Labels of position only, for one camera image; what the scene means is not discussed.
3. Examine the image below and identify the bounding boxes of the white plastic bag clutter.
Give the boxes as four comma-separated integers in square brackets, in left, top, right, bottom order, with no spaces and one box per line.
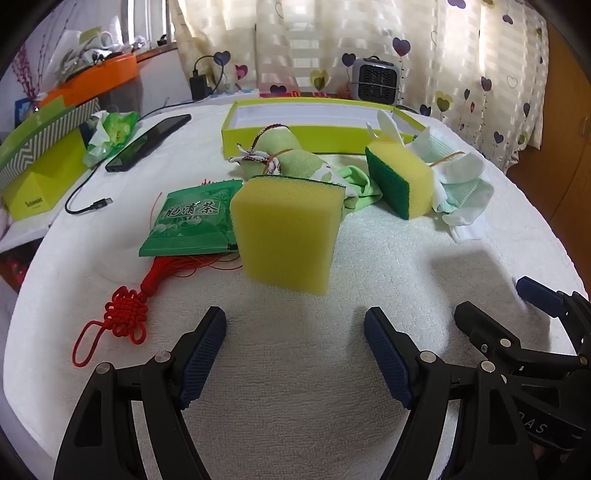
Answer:
[46,28,139,84]

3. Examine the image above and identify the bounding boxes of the orange tray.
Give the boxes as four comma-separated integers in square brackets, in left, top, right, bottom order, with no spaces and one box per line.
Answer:
[39,52,139,109]

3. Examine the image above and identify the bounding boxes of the small grey heater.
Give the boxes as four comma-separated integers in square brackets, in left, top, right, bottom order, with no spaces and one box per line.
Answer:
[351,56,403,103]

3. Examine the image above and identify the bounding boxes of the red knot tassel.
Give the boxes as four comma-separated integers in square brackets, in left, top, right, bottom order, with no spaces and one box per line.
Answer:
[70,191,245,368]

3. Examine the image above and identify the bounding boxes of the pink dried branches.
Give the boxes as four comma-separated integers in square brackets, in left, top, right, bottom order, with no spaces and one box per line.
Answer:
[11,44,42,100]

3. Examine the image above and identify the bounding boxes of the green cloth bundle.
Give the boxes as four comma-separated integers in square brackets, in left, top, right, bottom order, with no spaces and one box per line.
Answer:
[226,124,333,181]

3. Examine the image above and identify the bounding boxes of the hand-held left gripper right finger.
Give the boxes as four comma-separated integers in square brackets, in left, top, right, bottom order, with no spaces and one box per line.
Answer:
[363,306,539,480]

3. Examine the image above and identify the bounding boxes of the white side table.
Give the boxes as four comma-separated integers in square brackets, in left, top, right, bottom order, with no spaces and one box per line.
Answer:
[0,198,61,254]

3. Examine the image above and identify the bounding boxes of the white cloth bundle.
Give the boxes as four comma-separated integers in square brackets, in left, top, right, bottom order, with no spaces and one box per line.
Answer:
[367,111,495,243]

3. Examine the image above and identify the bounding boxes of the white power strip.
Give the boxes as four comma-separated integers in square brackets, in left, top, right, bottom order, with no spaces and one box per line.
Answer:
[203,87,259,100]

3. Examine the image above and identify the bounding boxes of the wooden cabinet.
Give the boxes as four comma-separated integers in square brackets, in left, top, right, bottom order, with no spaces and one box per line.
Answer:
[503,28,591,222]

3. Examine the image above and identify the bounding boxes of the black smartphone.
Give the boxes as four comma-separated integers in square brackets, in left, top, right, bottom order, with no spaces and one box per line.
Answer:
[105,114,192,173]

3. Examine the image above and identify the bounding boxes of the green tea packet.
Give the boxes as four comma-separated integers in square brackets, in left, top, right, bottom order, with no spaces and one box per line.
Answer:
[139,179,245,258]

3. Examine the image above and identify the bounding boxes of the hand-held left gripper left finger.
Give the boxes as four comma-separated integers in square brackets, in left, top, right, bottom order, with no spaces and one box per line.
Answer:
[53,305,228,480]

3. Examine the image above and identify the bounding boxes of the black charger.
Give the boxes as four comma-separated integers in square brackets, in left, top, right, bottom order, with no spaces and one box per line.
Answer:
[189,54,232,101]

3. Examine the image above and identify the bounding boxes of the black usb cable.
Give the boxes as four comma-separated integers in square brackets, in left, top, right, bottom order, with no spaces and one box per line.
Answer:
[65,104,195,216]

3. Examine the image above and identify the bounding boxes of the heart print curtain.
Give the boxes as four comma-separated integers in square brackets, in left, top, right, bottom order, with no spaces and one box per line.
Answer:
[168,0,550,153]

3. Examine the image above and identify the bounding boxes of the lime green shallow box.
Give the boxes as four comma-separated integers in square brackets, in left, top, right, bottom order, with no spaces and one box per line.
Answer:
[221,98,430,160]

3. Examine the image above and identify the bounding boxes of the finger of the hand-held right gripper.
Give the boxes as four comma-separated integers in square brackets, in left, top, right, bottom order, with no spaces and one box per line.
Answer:
[516,276,591,356]
[455,301,578,370]

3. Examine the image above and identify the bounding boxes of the blue box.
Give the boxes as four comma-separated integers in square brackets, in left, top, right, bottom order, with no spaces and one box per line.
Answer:
[14,98,40,127]

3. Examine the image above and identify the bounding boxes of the light green flat cloth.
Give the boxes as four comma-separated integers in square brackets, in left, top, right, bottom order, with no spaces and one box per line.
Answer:
[318,164,386,213]

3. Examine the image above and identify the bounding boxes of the yellow sponge green scrub pad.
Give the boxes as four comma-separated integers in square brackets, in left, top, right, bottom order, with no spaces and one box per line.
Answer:
[230,174,347,296]
[365,140,435,221]

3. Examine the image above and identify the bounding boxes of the plaid cloth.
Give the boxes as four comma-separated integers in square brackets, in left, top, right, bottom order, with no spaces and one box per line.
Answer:
[259,90,356,100]

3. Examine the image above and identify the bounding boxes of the green tissue packet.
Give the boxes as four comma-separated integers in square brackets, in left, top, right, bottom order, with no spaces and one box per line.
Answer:
[82,110,140,168]

